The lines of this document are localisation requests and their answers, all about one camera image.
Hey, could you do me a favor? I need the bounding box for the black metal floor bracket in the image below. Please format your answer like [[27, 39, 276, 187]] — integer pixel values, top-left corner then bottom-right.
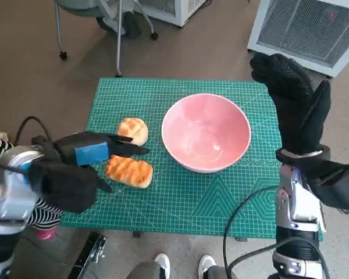
[[66, 231, 108, 279]]

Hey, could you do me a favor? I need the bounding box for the green cutting mat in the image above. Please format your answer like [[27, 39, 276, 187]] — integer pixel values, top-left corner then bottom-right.
[[59, 77, 283, 241]]

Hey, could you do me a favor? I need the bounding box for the grey chair with metal legs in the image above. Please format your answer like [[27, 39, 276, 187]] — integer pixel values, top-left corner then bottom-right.
[[54, 0, 159, 78]]

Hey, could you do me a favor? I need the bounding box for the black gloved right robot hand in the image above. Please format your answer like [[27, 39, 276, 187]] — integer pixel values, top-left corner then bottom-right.
[[250, 53, 332, 156]]

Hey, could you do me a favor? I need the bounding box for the large white mesh appliance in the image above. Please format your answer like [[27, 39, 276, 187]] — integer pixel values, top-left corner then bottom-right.
[[247, 0, 349, 78]]

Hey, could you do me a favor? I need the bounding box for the long grilled toy bread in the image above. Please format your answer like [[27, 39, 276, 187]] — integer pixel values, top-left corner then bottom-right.
[[105, 155, 154, 189]]

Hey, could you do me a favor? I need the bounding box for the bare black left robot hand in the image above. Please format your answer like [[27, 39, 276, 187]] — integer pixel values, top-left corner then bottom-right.
[[54, 131, 151, 195]]

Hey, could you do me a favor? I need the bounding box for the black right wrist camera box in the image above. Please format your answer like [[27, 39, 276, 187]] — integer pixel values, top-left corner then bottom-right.
[[301, 159, 349, 210]]

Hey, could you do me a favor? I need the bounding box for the round toy bread bun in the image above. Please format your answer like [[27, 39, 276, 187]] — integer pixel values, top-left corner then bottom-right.
[[117, 117, 149, 146]]

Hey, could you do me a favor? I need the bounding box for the pink bowl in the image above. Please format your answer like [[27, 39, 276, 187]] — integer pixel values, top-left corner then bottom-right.
[[161, 93, 252, 174]]

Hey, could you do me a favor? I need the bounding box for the pink shoe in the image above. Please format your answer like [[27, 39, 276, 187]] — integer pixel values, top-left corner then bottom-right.
[[34, 226, 58, 241]]

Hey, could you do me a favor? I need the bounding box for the white mesh cabinet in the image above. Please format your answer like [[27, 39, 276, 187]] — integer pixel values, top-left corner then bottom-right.
[[139, 0, 206, 28]]

